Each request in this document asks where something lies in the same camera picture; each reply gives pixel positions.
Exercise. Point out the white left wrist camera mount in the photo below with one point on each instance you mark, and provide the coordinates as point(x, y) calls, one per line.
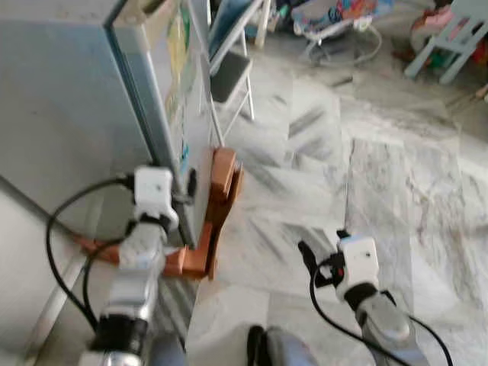
point(155, 191)

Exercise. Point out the grey robot leg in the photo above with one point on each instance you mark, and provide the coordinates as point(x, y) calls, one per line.
point(286, 349)
point(168, 351)

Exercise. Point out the grey left robot leg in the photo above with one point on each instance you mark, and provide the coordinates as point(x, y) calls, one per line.
point(168, 351)

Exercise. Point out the orange brick fridge base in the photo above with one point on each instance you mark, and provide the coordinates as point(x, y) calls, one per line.
point(221, 191)

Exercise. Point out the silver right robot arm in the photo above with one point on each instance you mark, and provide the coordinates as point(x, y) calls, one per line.
point(385, 320)

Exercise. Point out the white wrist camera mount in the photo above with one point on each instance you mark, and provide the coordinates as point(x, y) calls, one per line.
point(358, 263)
point(155, 191)

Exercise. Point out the light blue small chair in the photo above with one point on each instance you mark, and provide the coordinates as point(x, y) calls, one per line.
point(457, 34)

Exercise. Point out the yellow green door sticker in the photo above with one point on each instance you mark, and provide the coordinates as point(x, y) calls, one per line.
point(179, 46)

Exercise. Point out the white folding chair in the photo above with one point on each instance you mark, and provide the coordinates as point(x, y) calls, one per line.
point(229, 76)

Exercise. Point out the grey fridge cabinet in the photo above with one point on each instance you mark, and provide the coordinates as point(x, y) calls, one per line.
point(61, 114)

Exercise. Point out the grey right robot leg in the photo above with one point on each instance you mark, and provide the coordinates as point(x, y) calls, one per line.
point(286, 349)

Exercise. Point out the colourful baby bouncer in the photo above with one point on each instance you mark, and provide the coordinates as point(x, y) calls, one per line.
point(335, 15)

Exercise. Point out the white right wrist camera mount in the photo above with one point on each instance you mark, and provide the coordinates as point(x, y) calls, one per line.
point(358, 263)

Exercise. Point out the pink toy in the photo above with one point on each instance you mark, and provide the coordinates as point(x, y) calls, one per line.
point(435, 19)

